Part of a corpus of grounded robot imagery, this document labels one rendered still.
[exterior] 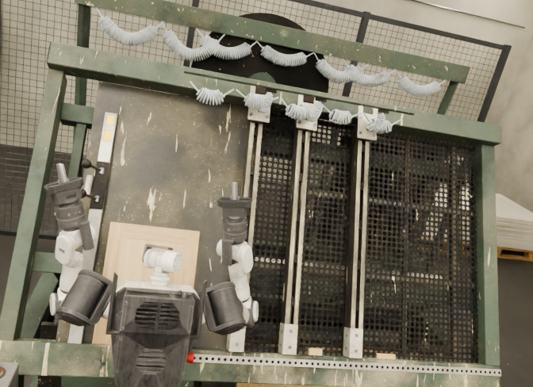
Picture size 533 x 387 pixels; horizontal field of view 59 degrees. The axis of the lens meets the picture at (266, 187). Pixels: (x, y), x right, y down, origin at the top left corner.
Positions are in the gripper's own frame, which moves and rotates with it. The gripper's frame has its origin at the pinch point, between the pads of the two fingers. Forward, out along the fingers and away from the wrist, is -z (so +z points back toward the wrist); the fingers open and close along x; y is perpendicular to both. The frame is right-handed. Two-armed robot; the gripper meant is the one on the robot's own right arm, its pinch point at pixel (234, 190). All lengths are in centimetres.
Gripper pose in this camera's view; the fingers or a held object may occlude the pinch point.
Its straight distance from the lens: 168.6
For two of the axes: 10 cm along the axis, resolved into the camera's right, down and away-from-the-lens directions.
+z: -0.1, 9.6, 2.8
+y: 0.4, -2.8, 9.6
